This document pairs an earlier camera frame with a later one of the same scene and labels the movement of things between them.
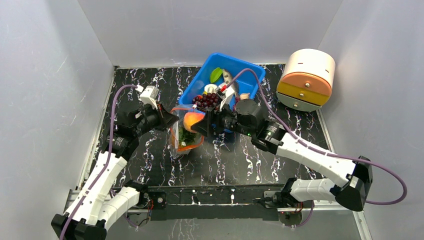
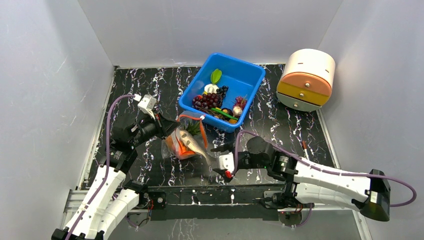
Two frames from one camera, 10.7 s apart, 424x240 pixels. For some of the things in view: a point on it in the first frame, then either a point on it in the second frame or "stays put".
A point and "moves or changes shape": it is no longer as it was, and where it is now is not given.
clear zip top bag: x=182 y=137 moves or changes shape
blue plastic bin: x=248 y=76 stays put
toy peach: x=191 y=118 → x=176 y=149
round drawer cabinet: x=305 y=83 stays put
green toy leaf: x=215 y=74 stays put
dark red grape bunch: x=208 y=100 stays put
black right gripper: x=212 y=120 → x=236 y=156
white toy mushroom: x=210 y=88 stays put
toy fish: x=227 y=76 → x=189 y=141
